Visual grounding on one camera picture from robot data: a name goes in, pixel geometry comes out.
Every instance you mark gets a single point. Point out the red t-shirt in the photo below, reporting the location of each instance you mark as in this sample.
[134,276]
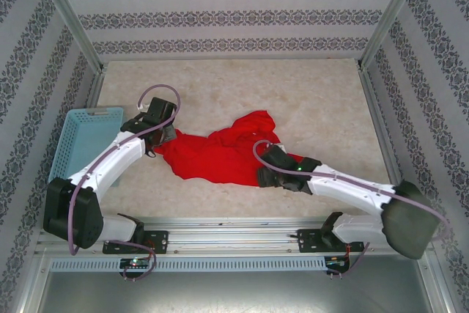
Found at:
[205,159]

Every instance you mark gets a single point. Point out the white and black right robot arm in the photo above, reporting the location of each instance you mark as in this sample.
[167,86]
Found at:
[348,188]

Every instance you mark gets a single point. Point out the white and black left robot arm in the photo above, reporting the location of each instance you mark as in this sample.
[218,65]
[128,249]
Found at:
[121,155]

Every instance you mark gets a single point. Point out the light blue perforated plastic basket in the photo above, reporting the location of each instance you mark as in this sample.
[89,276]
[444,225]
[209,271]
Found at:
[86,137]

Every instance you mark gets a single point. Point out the small green circuit board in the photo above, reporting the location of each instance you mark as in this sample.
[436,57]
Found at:
[337,261]
[135,262]

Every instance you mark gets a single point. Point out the grey metal panel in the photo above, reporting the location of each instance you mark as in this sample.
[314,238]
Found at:
[234,294]

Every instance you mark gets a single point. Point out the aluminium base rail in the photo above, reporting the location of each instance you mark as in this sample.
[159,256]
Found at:
[234,236]

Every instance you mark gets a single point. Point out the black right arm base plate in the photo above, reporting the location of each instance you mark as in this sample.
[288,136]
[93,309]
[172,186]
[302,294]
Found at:
[309,241]

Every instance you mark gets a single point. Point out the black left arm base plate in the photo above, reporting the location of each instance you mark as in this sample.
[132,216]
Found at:
[159,241]

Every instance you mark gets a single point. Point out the aluminium frame post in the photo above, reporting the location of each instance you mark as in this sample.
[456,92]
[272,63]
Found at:
[69,16]
[392,16]

